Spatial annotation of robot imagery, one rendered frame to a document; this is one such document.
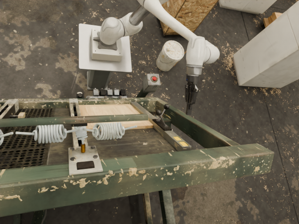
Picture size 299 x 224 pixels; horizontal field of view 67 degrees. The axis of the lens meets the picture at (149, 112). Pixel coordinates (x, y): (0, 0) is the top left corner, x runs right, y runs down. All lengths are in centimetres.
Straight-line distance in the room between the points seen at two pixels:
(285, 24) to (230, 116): 139
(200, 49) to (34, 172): 97
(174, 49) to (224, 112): 123
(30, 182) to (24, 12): 295
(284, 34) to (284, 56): 28
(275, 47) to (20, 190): 327
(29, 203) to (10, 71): 241
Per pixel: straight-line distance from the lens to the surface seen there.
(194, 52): 128
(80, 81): 296
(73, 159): 80
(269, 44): 357
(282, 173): 400
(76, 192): 76
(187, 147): 112
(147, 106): 201
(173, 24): 146
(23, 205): 78
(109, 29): 202
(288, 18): 348
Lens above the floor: 266
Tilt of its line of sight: 63 degrees down
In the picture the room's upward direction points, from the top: 45 degrees clockwise
